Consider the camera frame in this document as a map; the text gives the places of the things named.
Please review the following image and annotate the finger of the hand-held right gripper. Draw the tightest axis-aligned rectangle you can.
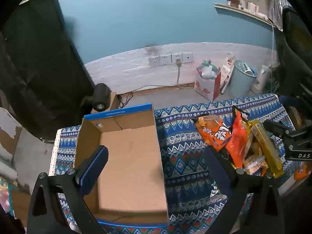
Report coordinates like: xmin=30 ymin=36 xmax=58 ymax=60
xmin=263 ymin=119 xmax=296 ymax=138

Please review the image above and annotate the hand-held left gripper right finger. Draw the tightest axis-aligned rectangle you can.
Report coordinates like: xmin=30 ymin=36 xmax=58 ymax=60
xmin=204 ymin=146 xmax=285 ymax=234

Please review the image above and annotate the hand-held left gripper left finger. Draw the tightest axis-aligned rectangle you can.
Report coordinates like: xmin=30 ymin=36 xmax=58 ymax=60
xmin=26 ymin=145 xmax=109 ymax=234

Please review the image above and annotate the blue-edged cardboard box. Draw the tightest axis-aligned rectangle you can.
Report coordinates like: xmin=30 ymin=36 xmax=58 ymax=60
xmin=73 ymin=103 xmax=170 ymax=227

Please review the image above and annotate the silver green snack bag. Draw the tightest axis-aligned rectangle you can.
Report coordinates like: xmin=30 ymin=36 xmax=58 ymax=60
xmin=210 ymin=183 xmax=228 ymax=200

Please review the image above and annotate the yellow snack packet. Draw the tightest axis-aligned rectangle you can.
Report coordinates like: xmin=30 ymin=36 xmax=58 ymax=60
xmin=242 ymin=149 xmax=267 ymax=176
xmin=246 ymin=119 xmax=284 ymax=178

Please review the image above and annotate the small orange snack packet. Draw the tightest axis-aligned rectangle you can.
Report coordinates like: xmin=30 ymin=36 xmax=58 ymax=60
xmin=294 ymin=166 xmax=312 ymax=181

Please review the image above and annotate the red-orange snack bag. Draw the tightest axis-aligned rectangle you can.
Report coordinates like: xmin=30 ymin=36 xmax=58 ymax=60
xmin=225 ymin=106 xmax=251 ymax=170

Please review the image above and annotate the blue patterned tablecloth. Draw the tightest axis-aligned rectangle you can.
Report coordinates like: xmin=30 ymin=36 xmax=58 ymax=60
xmin=50 ymin=94 xmax=296 ymax=234

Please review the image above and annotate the orange snack bag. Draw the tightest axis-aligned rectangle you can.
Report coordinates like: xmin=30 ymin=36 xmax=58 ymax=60
xmin=195 ymin=114 xmax=236 ymax=153

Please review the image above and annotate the white kettle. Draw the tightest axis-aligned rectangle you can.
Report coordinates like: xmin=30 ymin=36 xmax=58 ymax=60
xmin=251 ymin=65 xmax=272 ymax=93

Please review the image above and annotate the light blue bin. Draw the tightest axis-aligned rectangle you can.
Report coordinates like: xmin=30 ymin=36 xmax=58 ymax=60
xmin=229 ymin=60 xmax=259 ymax=97

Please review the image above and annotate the black cylindrical device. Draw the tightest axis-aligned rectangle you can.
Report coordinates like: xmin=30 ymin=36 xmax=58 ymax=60
xmin=80 ymin=83 xmax=112 ymax=113

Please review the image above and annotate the white paper bag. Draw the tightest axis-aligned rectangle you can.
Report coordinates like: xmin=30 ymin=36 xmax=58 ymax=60
xmin=219 ymin=53 xmax=236 ymax=94

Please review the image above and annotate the red and white carton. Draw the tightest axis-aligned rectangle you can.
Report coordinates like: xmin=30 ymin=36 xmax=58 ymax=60
xmin=194 ymin=60 xmax=221 ymax=102

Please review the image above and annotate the black cloth cover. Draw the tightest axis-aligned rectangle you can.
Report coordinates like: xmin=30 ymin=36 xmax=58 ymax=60
xmin=0 ymin=0 xmax=97 ymax=140

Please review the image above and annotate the black cable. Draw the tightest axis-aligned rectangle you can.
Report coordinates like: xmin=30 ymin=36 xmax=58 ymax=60
xmin=118 ymin=92 xmax=134 ymax=108

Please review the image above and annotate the thin white cable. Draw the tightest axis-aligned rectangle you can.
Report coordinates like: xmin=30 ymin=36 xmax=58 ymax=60
xmin=270 ymin=18 xmax=275 ymax=67

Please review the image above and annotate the grey power cable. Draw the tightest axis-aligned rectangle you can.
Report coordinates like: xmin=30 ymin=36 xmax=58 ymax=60
xmin=175 ymin=59 xmax=189 ymax=90

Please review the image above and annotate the white wall shelf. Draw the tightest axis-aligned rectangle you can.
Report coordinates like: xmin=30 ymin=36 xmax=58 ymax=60
xmin=214 ymin=2 xmax=283 ymax=32

